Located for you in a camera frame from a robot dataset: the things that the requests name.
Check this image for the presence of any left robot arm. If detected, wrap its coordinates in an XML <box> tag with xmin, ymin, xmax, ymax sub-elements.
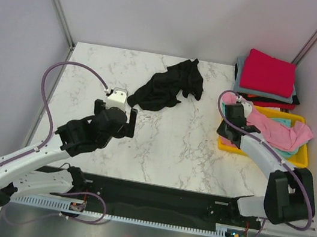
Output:
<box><xmin>0</xmin><ymin>99</ymin><xmax>137</xmax><ymax>207</ymax></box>

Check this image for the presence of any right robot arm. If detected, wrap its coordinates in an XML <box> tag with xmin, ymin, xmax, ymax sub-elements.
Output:
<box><xmin>217</xmin><ymin>100</ymin><xmax>316</xmax><ymax>231</ymax></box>

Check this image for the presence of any folded dark red t-shirt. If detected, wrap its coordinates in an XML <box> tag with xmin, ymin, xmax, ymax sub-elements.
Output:
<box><xmin>239</xmin><ymin>93</ymin><xmax>297</xmax><ymax>110</ymax></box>

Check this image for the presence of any pink t-shirt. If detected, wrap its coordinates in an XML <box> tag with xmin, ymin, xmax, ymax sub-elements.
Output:
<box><xmin>222</xmin><ymin>92</ymin><xmax>314</xmax><ymax>152</ymax></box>

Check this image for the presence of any folded grey t-shirt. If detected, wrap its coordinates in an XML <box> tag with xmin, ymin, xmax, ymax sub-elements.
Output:
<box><xmin>234</xmin><ymin>56</ymin><xmax>297</xmax><ymax>104</ymax></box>

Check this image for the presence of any teal t-shirt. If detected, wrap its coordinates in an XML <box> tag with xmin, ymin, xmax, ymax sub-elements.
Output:
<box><xmin>214</xmin><ymin>102</ymin><xmax>306</xmax><ymax>160</ymax></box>

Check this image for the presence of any yellow plastic bin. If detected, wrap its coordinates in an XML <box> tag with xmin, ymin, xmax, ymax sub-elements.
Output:
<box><xmin>215</xmin><ymin>101</ymin><xmax>317</xmax><ymax>169</ymax></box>

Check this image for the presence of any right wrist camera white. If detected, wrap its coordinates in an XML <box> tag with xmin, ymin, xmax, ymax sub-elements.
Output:
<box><xmin>236</xmin><ymin>96</ymin><xmax>254</xmax><ymax>121</ymax></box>

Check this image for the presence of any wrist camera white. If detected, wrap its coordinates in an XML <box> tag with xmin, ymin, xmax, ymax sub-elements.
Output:
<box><xmin>236</xmin><ymin>96</ymin><xmax>254</xmax><ymax>121</ymax></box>
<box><xmin>105</xmin><ymin>87</ymin><xmax>128</xmax><ymax>112</ymax></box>

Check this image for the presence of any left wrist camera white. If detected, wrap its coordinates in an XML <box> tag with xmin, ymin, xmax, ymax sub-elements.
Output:
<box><xmin>105</xmin><ymin>87</ymin><xmax>128</xmax><ymax>112</ymax></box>

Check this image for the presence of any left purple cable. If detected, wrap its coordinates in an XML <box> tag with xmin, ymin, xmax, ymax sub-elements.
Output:
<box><xmin>0</xmin><ymin>49</ymin><xmax>130</xmax><ymax>233</ymax></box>

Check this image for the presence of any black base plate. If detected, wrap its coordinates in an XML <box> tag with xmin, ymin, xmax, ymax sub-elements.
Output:
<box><xmin>25</xmin><ymin>163</ymin><xmax>267</xmax><ymax>237</ymax></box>

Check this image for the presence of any white cable duct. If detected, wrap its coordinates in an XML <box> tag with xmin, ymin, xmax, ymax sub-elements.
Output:
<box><xmin>11</xmin><ymin>195</ymin><xmax>228</xmax><ymax>237</ymax></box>

